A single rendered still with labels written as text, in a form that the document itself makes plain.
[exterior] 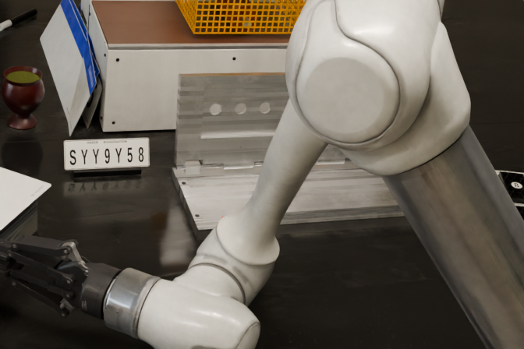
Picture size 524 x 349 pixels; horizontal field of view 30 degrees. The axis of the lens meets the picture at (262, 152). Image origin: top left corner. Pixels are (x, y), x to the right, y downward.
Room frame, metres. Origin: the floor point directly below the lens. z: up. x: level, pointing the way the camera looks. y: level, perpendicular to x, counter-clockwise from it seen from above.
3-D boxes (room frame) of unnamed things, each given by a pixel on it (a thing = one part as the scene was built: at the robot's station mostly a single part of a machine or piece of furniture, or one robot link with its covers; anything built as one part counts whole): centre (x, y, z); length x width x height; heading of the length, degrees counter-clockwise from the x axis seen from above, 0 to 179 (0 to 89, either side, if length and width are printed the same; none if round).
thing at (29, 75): (1.69, 0.49, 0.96); 0.09 x 0.09 x 0.11
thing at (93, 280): (1.09, 0.22, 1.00); 0.09 x 0.07 x 0.08; 74
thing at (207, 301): (1.06, 0.04, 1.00); 0.16 x 0.13 x 0.11; 74
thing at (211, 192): (1.56, -0.08, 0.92); 0.44 x 0.21 x 0.04; 112
